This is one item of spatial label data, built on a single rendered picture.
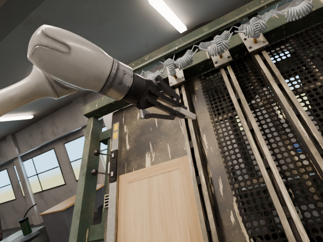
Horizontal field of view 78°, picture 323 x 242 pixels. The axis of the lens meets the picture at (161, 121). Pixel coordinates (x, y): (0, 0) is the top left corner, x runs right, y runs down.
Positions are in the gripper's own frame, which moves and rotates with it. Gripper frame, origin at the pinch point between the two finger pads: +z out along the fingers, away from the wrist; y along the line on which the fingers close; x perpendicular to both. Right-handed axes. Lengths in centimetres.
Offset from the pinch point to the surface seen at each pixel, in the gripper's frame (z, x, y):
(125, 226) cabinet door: 19, 46, -54
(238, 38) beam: 45, 29, 63
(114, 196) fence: 14, 58, -44
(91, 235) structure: 13, 67, -69
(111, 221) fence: 14, 52, -54
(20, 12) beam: -71, 156, 63
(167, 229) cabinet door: 29, 26, -45
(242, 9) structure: 63, 49, 107
